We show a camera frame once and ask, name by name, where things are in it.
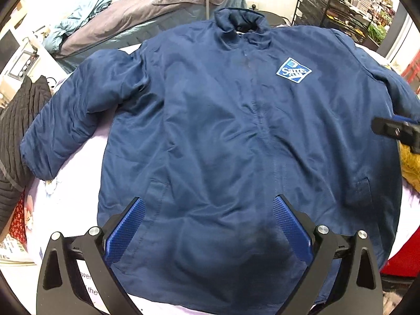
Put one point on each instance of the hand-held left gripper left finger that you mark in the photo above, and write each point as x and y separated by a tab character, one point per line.
126	228

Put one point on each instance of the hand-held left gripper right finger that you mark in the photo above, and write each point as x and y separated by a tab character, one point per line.
293	226

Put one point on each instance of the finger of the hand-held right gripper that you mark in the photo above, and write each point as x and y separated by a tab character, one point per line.
403	119
390	129

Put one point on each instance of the navy blue jacket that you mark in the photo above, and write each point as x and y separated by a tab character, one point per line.
229	137

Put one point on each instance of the gold shiny cloth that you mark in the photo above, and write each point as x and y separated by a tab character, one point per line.
410	167

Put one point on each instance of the purple floral bedsheet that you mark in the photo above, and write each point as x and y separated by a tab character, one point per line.
72	203

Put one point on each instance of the potted green plant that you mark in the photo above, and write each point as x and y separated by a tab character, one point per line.
377	32

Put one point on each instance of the red floral cloth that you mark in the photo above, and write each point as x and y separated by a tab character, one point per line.
18	220

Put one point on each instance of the red glossy panel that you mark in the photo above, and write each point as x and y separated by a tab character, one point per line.
400	262

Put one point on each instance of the black drawer cart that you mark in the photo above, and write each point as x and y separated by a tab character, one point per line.
315	6

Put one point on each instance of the black quilted jacket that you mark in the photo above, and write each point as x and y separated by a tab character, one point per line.
19	121

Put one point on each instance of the massage bed with teal skirt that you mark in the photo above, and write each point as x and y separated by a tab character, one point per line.
98	52

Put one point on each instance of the white machine with screen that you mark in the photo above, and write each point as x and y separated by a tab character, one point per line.
23	62

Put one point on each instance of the teal quilt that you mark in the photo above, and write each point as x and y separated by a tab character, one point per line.
75	19

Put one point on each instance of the grey blanket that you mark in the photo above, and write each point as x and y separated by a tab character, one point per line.
147	6

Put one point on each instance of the printed wall poster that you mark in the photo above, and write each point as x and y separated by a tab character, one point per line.
10	249

